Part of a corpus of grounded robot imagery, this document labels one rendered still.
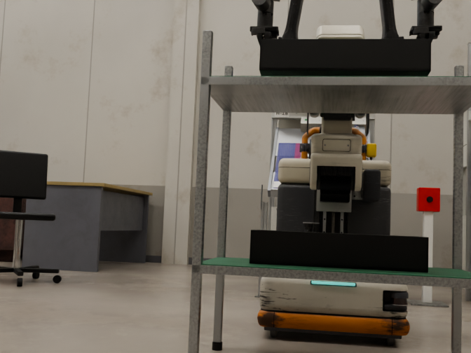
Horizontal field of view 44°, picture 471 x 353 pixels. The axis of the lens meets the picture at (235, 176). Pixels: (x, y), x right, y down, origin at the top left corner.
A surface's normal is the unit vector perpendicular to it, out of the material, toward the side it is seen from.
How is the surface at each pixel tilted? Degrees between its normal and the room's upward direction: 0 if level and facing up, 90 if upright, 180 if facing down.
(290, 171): 90
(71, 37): 90
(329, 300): 90
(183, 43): 90
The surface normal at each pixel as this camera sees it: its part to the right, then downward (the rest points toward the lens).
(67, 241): -0.15, -0.09
